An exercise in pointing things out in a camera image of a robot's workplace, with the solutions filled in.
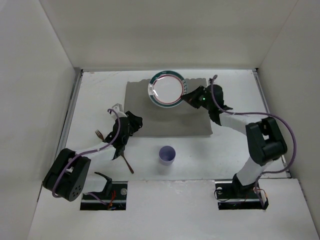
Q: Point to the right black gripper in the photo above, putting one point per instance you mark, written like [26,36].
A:
[196,97]

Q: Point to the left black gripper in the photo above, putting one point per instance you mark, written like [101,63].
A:
[119,144]

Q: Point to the grey cloth napkin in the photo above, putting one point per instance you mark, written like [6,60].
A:
[180,121]

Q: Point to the white plate with green rim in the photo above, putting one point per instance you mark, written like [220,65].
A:
[166,88]

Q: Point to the purple plastic cup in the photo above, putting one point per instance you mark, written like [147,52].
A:
[167,155]

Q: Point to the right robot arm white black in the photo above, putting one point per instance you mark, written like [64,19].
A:
[265,141]

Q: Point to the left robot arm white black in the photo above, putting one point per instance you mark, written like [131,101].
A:
[67,176]

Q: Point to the brown wooden fork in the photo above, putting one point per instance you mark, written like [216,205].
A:
[99,135]

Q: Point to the brown wooden spoon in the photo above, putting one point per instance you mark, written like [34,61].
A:
[127,163]

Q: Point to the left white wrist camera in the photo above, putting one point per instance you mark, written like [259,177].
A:
[117,110]

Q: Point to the right aluminium table rail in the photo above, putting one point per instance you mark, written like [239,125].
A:
[273,128]

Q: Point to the aluminium table rail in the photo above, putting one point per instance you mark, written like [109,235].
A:
[273,128]
[69,113]

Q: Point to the left aluminium table rail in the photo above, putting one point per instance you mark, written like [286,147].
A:
[69,113]

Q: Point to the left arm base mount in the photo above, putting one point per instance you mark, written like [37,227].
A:
[101,193]

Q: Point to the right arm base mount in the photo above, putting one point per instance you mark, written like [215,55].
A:
[253,198]

